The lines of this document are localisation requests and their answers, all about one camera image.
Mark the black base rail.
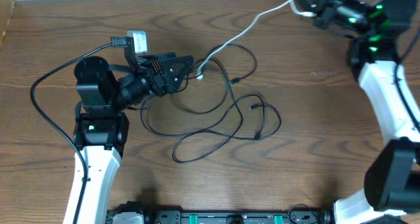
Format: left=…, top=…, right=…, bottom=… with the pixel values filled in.
left=105, top=201, right=333, bottom=224

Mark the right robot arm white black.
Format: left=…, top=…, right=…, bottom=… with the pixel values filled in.
left=292, top=0, right=419, bottom=223

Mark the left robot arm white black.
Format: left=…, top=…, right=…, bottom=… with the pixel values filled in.
left=64, top=53, right=194, bottom=223

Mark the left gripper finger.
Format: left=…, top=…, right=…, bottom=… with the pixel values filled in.
left=159, top=55, right=194, bottom=93
left=141, top=52, right=176, bottom=66

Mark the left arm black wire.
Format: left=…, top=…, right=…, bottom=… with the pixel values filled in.
left=30, top=35, right=129, bottom=224

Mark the white usb cable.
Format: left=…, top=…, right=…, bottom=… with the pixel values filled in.
left=196, top=0, right=318, bottom=81

